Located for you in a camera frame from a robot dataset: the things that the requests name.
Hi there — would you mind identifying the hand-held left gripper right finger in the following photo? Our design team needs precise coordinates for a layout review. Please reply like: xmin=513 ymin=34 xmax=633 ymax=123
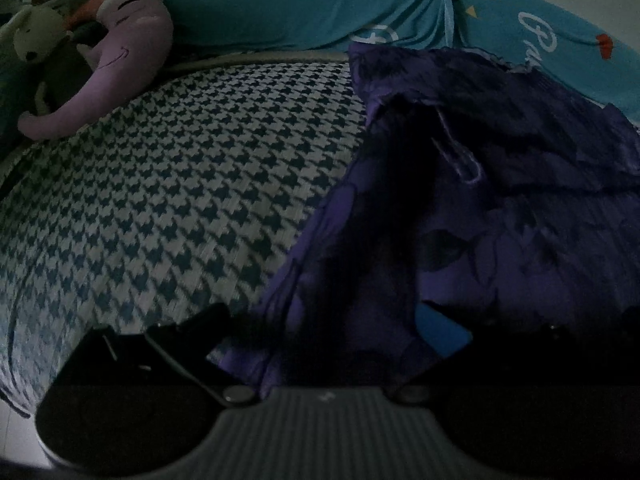
xmin=395 ymin=302 xmax=601 ymax=406

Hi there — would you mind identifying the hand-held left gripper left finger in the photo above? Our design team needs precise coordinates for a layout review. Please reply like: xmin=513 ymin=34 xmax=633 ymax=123
xmin=52 ymin=302 xmax=260 ymax=407

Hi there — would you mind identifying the purple floral garment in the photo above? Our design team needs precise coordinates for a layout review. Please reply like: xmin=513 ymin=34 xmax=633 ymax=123
xmin=207 ymin=42 xmax=640 ymax=396

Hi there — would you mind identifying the houndstooth bed mat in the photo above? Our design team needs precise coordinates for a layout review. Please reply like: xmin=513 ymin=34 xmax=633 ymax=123
xmin=0 ymin=50 xmax=371 ymax=416

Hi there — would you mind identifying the pink moon plush pillow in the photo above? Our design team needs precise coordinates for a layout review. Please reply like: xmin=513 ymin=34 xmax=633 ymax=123
xmin=17 ymin=0 xmax=175 ymax=141

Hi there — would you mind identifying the teal script print bumper cushion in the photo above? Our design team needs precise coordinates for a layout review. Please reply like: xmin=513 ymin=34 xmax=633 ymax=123
xmin=447 ymin=0 xmax=640 ymax=126

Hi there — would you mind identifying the cream rabbit plush toy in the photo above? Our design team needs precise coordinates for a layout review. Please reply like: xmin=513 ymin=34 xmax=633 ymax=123
xmin=0 ymin=2 xmax=101 ymax=116

